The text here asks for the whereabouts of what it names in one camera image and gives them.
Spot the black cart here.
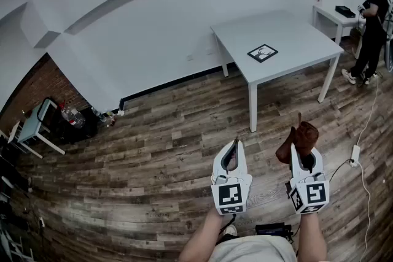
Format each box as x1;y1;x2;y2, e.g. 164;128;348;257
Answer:
57;108;99;145

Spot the black box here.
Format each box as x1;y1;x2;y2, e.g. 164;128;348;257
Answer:
335;5;357;18

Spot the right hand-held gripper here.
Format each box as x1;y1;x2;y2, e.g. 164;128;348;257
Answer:
286;144;331;215

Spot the clear water jug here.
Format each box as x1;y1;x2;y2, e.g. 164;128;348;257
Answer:
60;103;87;130

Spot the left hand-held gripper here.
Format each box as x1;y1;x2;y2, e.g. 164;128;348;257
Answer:
211;139;254;217

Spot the person's beige shirt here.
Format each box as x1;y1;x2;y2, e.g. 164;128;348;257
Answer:
208;235;299;262

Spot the small clear plastic bottle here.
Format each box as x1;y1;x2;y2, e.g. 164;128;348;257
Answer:
91;107;107;123

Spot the small white side table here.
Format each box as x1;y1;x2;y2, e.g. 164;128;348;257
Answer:
312;4;368;60

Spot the large white table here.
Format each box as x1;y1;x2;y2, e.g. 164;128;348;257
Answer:
210;9;345;133

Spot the white cable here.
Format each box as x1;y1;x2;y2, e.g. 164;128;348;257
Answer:
355;79;380;262

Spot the white power strip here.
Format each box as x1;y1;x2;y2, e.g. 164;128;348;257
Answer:
349;144;361;168

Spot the black framed picture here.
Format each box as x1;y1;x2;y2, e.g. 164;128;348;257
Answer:
247;43;279;64

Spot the person's left forearm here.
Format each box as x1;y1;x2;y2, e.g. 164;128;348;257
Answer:
178;207;238;262

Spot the person's right forearm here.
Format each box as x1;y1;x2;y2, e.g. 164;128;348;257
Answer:
298;210;328;262

